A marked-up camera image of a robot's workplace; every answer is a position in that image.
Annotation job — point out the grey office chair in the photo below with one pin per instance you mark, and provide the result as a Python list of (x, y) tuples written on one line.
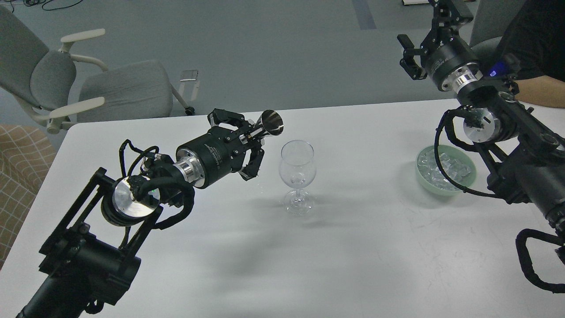
[(51, 85)]

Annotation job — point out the green bowl of ice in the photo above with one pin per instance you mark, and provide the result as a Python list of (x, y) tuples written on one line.
[(458, 166)]

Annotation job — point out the steel cocktail jigger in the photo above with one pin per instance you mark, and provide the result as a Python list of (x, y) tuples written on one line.
[(270, 123)]

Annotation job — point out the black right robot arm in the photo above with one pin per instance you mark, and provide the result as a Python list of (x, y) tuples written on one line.
[(525, 159)]

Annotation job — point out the person in dark shirt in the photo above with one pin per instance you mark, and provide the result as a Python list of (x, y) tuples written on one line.
[(536, 36)]

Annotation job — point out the clear wine glass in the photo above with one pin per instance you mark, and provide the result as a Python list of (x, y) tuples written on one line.
[(297, 170)]

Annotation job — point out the brown checkered cushion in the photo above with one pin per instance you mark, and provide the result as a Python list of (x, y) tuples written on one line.
[(26, 155)]

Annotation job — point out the grey chair at right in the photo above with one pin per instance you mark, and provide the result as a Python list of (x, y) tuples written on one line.
[(490, 23)]

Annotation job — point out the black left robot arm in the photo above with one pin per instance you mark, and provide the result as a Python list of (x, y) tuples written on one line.
[(90, 257)]

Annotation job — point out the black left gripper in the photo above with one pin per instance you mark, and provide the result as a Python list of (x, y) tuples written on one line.
[(219, 152)]

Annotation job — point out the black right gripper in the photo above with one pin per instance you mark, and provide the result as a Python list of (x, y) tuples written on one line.
[(443, 55)]

